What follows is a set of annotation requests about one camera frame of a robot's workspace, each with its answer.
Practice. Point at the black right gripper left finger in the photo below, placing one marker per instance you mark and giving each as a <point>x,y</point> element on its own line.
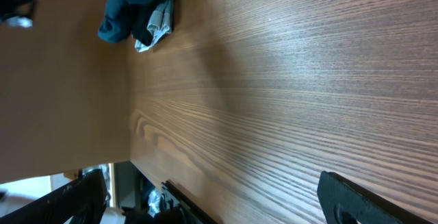
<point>82,201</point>

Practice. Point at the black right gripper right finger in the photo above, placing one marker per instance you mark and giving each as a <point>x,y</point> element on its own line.
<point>343,201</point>

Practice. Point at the dark blue shorts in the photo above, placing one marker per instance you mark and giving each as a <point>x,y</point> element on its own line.
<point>118,19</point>

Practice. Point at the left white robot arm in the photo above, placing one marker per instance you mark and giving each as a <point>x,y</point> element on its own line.
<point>18,13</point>

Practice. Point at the white grey folded garment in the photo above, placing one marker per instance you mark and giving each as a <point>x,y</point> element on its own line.
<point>159,25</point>

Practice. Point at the black folded garment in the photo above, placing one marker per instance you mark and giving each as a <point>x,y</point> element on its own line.
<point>144,14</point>

